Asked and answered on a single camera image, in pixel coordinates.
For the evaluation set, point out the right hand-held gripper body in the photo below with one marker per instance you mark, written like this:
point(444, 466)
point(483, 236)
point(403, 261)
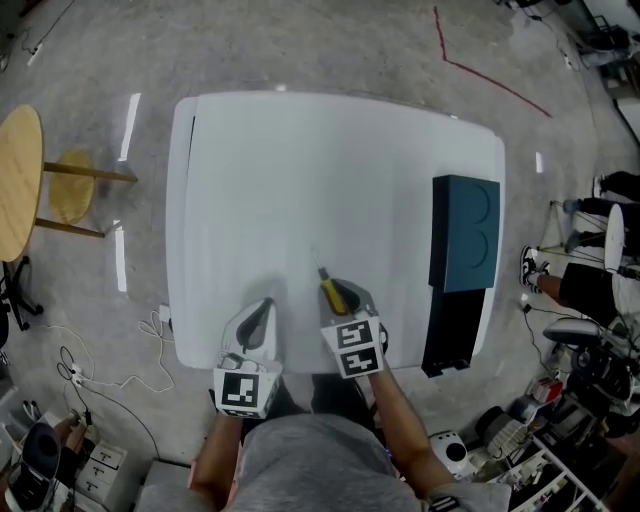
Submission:
point(357, 350)

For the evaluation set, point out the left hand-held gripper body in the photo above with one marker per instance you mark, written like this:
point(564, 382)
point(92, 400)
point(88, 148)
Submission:
point(243, 392)

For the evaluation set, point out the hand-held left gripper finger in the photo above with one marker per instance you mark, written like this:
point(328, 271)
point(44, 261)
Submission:
point(270, 289)

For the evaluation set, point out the yellow black screwdriver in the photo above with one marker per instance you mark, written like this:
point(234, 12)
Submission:
point(333, 295)

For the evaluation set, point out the black container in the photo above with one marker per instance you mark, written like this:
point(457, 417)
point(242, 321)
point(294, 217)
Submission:
point(452, 330)

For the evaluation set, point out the person's right forearm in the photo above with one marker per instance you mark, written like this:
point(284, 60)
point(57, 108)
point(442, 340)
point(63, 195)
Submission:
point(405, 430)

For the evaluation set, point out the person's left forearm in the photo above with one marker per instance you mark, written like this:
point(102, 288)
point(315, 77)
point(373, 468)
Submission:
point(217, 460)

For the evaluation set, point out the dark teal container lid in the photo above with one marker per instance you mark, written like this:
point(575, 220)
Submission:
point(472, 232)

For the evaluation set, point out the person's black trousers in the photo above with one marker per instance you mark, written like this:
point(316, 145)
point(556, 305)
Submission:
point(332, 397)

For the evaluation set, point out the person's grey shirt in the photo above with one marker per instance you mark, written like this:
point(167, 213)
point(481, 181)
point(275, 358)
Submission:
point(320, 470)

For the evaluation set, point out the grey box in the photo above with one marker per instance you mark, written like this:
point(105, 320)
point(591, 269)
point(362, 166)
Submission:
point(165, 487)

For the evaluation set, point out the white round appliance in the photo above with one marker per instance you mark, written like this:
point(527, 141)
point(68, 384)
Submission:
point(451, 450)

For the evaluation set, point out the stack of white boxes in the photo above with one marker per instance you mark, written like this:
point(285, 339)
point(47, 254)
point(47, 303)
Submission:
point(102, 467)

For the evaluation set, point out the wooden stool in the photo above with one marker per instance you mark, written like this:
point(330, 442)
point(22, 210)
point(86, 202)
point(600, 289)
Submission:
point(72, 187)

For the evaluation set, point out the white shelf rack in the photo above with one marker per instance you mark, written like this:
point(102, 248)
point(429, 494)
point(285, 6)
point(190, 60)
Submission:
point(550, 475)

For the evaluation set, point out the black office chair base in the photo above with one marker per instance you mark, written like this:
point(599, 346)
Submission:
point(20, 292)

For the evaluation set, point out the small round white table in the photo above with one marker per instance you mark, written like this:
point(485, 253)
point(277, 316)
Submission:
point(614, 237)

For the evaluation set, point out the round wooden table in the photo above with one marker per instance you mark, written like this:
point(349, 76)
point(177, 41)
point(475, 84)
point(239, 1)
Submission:
point(17, 180)

